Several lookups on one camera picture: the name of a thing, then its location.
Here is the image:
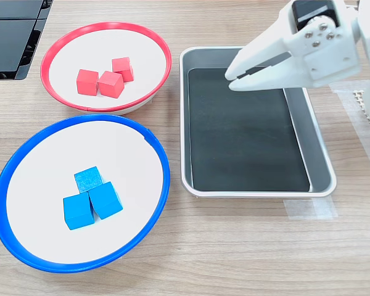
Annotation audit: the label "red cube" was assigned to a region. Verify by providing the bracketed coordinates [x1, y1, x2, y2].
[97, 70, 125, 99]
[76, 68, 100, 97]
[112, 56, 134, 83]

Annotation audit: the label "blue cube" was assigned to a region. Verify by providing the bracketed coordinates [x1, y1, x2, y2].
[62, 192, 96, 231]
[73, 166, 104, 194]
[88, 181, 124, 220]

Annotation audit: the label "black tray mat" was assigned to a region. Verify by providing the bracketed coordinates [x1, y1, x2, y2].
[187, 67, 311, 192]

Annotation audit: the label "steel tray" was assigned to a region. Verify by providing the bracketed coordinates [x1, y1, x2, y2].
[179, 46, 338, 199]

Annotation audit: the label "red-rimmed white plate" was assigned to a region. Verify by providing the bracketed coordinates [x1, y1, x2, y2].
[39, 21, 173, 116]

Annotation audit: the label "blue-rimmed white plate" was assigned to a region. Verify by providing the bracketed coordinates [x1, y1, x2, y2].
[0, 113, 171, 274]

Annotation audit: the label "black flat device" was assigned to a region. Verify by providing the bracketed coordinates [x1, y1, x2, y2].
[0, 0, 54, 81]

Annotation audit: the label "pale perforated base plate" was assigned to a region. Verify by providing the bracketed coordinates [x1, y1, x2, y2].
[352, 89, 370, 146]

